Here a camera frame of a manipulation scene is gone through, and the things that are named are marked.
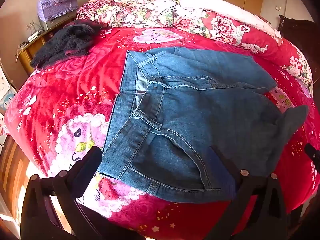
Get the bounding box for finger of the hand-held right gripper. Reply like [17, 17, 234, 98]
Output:
[304, 143, 320, 171]

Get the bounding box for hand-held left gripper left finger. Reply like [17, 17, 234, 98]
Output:
[21, 146, 103, 240]

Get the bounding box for wooden desk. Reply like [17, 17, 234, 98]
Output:
[15, 17, 78, 76]

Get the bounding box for floral quilt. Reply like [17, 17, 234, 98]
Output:
[76, 0, 314, 85]

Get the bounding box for dark wooden headboard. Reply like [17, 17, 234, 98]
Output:
[278, 14, 320, 80]

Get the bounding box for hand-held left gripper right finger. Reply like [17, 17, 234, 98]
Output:
[205, 145, 288, 240]

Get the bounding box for red printed blanket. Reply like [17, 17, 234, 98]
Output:
[4, 26, 320, 239]

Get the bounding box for blue denim pants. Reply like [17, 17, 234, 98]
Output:
[97, 46, 309, 203]

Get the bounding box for white fleece blanket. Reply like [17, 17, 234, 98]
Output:
[180, 0, 283, 47]

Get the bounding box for purple covered box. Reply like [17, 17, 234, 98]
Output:
[37, 0, 78, 22]

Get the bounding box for white device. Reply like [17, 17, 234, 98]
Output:
[27, 29, 43, 43]

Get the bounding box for dark fleece garment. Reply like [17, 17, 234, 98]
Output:
[30, 19, 103, 70]

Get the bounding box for white printed box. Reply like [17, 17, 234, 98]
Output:
[0, 64, 17, 117]

